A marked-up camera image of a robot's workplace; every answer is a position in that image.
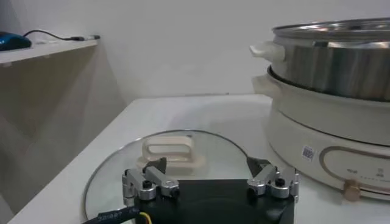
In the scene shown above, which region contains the cream electric cooker base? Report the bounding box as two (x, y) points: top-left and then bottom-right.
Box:
(251, 65), (390, 202)

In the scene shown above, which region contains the black adapter cable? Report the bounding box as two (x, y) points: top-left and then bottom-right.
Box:
(23, 29), (101, 42)

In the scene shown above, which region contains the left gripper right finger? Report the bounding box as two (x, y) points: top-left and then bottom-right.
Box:
(246, 156), (301, 203)

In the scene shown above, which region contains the stainless steel steamer basket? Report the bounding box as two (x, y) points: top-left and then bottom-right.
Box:
(249, 17), (390, 103)

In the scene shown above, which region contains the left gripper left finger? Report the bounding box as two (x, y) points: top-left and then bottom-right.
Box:
(121, 156), (181, 208)

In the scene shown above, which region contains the white side desk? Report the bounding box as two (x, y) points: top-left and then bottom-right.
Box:
(0, 38), (127, 224)

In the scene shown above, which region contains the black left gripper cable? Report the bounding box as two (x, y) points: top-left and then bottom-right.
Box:
(82, 206), (153, 224)

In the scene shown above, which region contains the blue computer mouse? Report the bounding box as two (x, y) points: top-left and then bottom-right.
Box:
(0, 31), (32, 52)

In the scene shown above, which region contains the glass pot lid cream handle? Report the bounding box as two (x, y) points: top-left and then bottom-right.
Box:
(82, 130), (254, 222)

